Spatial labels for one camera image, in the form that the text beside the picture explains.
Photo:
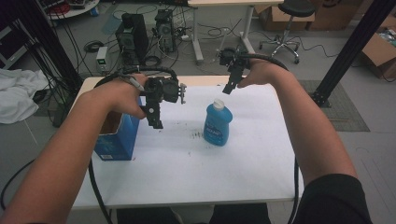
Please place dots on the person's right hand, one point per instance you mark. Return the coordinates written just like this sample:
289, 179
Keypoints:
267, 73

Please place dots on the large black computer tower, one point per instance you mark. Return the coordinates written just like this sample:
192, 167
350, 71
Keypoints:
134, 37

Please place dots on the grey floor mat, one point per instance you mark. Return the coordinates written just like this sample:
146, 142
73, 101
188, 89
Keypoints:
345, 112

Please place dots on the closed brown cardboard box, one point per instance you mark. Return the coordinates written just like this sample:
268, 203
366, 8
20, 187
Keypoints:
280, 18

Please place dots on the white cloth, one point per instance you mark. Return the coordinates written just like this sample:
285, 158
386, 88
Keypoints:
18, 93

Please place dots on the white desk with legs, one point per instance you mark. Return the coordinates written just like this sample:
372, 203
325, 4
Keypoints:
236, 2

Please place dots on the white paper sheet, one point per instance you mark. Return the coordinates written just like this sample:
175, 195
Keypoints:
186, 174

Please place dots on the person's left hand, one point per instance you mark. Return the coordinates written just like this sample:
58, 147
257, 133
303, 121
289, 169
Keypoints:
120, 93

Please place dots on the black swivel stool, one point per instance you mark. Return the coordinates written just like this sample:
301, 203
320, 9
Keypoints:
297, 8

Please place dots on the open brown cardboard box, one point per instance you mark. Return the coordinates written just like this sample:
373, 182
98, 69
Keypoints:
379, 53

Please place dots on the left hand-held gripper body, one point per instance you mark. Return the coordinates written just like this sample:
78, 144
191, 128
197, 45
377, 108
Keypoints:
166, 89

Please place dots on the blue bottle with white cap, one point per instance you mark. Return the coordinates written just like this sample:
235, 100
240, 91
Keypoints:
217, 124

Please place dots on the round white table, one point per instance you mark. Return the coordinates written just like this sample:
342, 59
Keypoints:
77, 11

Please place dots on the blue cardboard box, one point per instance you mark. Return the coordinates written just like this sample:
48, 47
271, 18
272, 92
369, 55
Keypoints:
124, 140

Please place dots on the person's black sleeve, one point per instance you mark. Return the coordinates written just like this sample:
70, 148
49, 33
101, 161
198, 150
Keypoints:
336, 202

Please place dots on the silver power supply unit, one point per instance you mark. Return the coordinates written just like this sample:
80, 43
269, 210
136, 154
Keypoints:
101, 59

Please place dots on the black aluminium frame post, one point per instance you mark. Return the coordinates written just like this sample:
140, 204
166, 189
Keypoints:
351, 46

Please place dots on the small black computer tower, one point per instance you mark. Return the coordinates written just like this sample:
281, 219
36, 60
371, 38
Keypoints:
165, 29

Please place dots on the person's black trousers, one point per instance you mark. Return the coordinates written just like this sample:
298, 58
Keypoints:
236, 214

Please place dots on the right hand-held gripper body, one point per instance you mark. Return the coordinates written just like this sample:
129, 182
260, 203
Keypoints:
232, 59

